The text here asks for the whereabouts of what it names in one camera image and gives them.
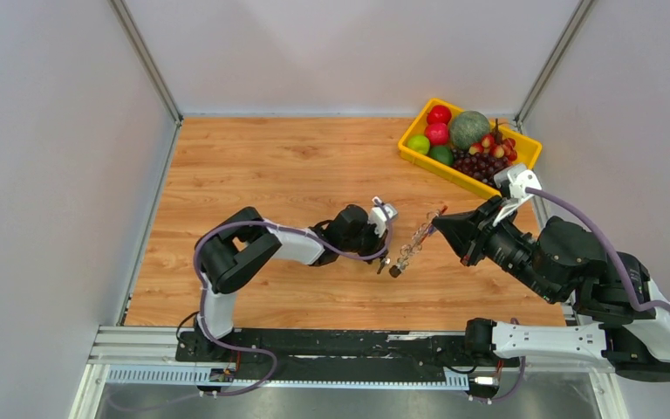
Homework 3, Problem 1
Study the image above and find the aluminium frame rail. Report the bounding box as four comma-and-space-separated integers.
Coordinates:
87, 319, 612, 395

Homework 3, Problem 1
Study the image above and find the red apple back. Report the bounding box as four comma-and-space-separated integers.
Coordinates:
426, 105, 453, 125

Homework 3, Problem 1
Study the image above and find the green grey melon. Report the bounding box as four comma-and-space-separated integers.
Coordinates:
448, 110, 490, 150

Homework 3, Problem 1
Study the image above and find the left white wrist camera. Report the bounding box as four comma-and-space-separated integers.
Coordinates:
367, 196, 399, 238

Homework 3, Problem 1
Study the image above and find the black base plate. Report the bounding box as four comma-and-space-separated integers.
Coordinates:
174, 326, 521, 388

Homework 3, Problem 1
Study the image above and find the yellow plastic fruit tray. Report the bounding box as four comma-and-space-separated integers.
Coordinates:
398, 99, 543, 199

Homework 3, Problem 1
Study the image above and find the purple grape bunch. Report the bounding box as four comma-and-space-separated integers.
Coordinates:
452, 149, 511, 188

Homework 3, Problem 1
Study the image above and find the red cherry cluster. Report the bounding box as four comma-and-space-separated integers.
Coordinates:
468, 119, 518, 162

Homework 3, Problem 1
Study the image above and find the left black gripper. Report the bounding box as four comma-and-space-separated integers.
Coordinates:
340, 219, 389, 265

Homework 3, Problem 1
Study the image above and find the pink red apple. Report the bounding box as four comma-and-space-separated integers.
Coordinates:
424, 122, 450, 147

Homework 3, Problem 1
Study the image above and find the black car key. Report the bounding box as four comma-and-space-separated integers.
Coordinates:
376, 257, 406, 278

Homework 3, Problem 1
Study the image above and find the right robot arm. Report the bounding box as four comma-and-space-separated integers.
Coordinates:
432, 196, 670, 382

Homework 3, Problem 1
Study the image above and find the clear keyring with red tag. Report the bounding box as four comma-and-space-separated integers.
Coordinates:
398, 205, 448, 269

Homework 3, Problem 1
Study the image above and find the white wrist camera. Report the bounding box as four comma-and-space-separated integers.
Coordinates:
493, 163, 543, 226
367, 196, 399, 238

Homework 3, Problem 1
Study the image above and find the dark green lime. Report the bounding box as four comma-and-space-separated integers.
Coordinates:
428, 145, 455, 167

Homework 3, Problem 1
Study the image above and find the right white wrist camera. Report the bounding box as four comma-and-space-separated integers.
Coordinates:
493, 163, 543, 226

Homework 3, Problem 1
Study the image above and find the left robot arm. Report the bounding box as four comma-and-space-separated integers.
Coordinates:
192, 197, 398, 361

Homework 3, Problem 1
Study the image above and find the light green apple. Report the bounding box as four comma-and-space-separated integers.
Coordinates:
407, 134, 431, 155

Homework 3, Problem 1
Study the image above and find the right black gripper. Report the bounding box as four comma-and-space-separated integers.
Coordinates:
430, 195, 558, 302

